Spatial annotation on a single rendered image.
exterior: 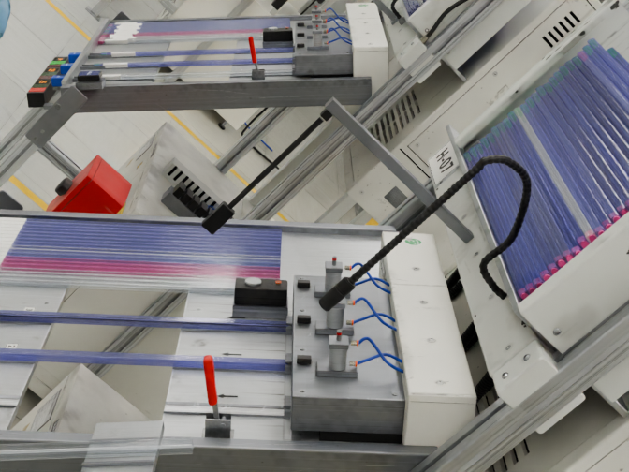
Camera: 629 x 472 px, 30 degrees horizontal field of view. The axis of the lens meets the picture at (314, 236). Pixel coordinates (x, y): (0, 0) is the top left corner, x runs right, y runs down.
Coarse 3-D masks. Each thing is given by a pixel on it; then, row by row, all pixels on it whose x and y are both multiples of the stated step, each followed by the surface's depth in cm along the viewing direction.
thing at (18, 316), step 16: (0, 320) 164; (16, 320) 164; (32, 320) 164; (48, 320) 164; (64, 320) 164; (80, 320) 164; (96, 320) 164; (112, 320) 164; (128, 320) 164; (144, 320) 164; (160, 320) 164; (176, 320) 165; (192, 320) 165; (208, 320) 165; (224, 320) 165; (240, 320) 166; (256, 320) 166
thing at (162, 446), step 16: (0, 448) 116; (16, 448) 116; (32, 448) 116; (48, 448) 116; (64, 448) 116; (80, 448) 115; (96, 448) 115; (112, 448) 115; (128, 448) 115; (144, 448) 115; (160, 448) 115; (176, 448) 115; (192, 448) 116
